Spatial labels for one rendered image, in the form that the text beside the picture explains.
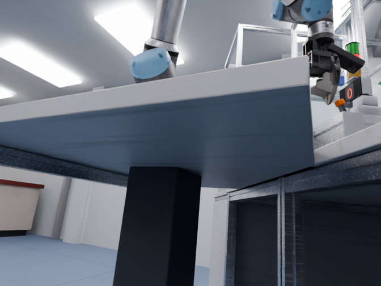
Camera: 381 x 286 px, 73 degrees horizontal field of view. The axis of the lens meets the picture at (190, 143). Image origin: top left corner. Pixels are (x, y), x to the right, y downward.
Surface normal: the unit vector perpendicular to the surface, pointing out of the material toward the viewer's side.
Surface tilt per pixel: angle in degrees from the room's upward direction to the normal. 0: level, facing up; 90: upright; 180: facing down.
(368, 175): 90
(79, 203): 90
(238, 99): 180
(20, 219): 90
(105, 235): 90
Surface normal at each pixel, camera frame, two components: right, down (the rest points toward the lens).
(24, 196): 0.90, -0.04
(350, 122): 0.05, -0.25
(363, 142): -0.99, -0.10
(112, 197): -0.43, -0.26
